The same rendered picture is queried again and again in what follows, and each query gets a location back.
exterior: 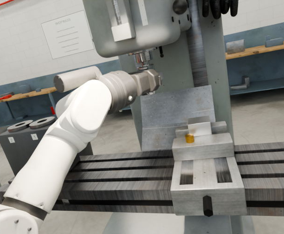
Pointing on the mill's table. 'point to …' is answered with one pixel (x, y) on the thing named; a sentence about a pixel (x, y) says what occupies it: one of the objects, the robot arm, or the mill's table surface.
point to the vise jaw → (203, 147)
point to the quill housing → (111, 47)
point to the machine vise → (207, 182)
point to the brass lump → (189, 138)
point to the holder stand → (25, 141)
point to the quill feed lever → (180, 6)
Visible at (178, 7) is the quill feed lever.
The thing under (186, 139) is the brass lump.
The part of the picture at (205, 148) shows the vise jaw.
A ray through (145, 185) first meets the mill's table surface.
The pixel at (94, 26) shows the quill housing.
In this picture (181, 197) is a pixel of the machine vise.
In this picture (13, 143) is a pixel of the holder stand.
